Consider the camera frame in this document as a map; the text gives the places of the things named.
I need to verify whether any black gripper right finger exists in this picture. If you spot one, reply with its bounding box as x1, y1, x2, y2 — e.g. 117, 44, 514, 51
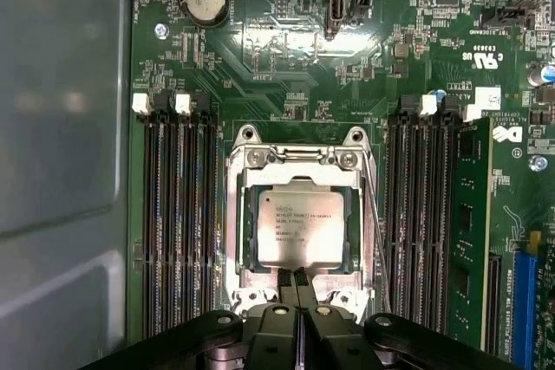
295, 269, 513, 370

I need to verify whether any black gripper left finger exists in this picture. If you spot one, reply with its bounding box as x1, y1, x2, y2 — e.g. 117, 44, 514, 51
80, 268, 301, 370

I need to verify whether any metal locking lever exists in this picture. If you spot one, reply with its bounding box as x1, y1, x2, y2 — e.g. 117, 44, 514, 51
363, 155, 391, 315

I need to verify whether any silver CPU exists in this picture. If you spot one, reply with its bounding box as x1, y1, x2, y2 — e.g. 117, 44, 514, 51
250, 185, 356, 270

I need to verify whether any metal socket cover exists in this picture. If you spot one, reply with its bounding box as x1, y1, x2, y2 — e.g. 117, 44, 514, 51
237, 146, 370, 300

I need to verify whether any CPU socket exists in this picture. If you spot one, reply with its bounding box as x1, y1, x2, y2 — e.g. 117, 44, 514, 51
225, 125, 378, 315

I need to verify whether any black RAM slot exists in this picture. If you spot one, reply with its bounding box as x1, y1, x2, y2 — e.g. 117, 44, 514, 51
173, 92, 199, 336
132, 92, 162, 341
151, 92, 181, 339
428, 94, 460, 336
385, 94, 420, 336
407, 94, 440, 336
193, 92, 219, 328

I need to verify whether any black expansion slot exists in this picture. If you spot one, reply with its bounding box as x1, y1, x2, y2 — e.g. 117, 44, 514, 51
486, 255, 503, 356

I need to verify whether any green RAM stick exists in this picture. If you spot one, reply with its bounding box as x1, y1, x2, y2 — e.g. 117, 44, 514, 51
450, 118, 495, 352

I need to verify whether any blue expansion slot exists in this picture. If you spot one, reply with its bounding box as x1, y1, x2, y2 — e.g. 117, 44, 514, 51
513, 251, 539, 370

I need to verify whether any green motherboard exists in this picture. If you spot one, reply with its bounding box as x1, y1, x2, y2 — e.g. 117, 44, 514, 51
125, 0, 555, 370

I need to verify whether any grey PC case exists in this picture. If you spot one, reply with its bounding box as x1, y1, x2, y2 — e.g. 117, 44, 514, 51
0, 0, 134, 370

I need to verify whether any internal USB port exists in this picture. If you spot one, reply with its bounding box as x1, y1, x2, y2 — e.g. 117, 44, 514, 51
325, 0, 351, 36

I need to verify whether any silver coin battery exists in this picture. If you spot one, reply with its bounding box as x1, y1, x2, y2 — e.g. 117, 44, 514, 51
178, 0, 230, 28

